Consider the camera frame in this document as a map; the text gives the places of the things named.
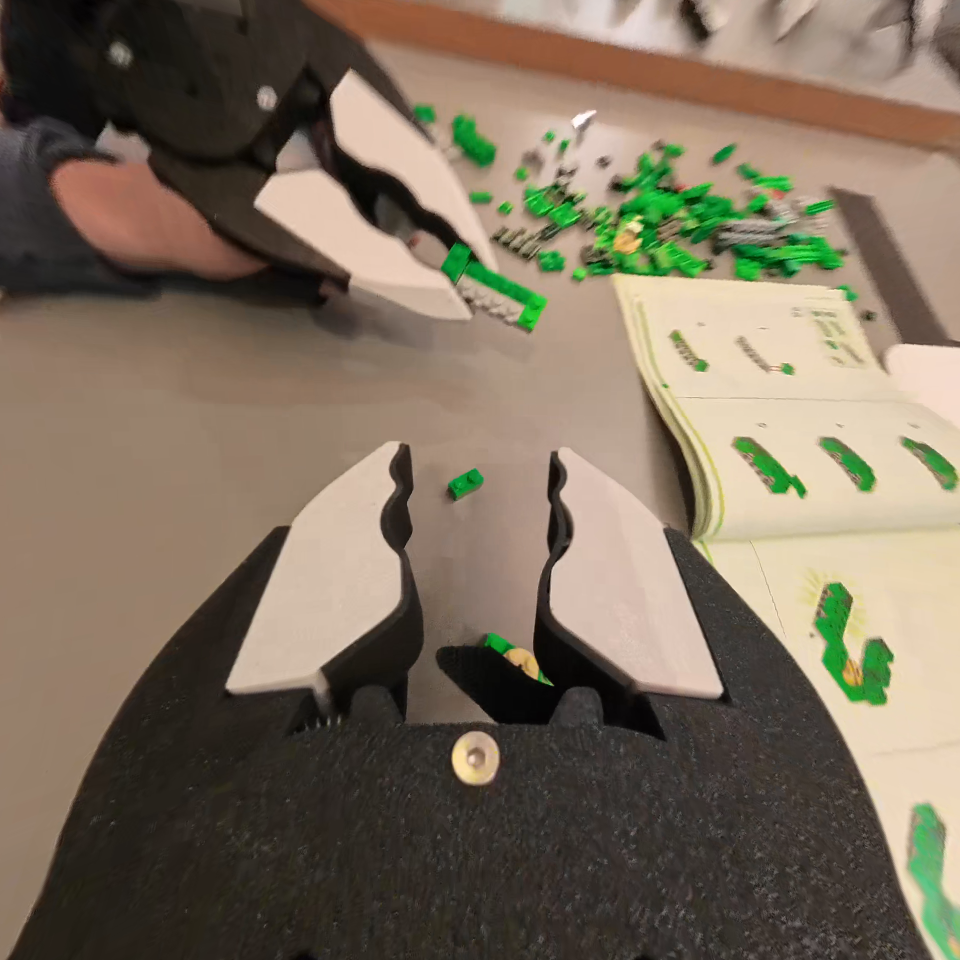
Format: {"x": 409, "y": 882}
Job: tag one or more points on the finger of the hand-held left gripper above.
{"x": 352, "y": 240}
{"x": 397, "y": 142}

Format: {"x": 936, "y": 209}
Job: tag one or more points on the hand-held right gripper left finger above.
{"x": 322, "y": 592}

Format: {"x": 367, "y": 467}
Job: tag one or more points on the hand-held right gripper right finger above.
{"x": 630, "y": 600}

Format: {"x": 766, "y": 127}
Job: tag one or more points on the green grey brick assembly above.
{"x": 502, "y": 289}

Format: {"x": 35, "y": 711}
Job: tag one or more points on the green two-stud brick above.
{"x": 465, "y": 485}

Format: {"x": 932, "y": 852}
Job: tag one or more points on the grey desk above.
{"x": 225, "y": 390}

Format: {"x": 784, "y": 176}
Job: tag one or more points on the wood-edged neighbouring desk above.
{"x": 600, "y": 64}

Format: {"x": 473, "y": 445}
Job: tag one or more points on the person's left hand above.
{"x": 150, "y": 217}

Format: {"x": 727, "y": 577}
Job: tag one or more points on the long green brick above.
{"x": 474, "y": 142}

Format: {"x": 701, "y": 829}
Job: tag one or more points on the green tan partial brick build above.
{"x": 517, "y": 660}

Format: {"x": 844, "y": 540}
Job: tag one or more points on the dark green brick plate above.
{"x": 517, "y": 240}

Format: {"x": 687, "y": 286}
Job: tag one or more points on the building instruction booklet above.
{"x": 750, "y": 420}

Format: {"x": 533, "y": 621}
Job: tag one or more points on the pile of green bricks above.
{"x": 660, "y": 225}

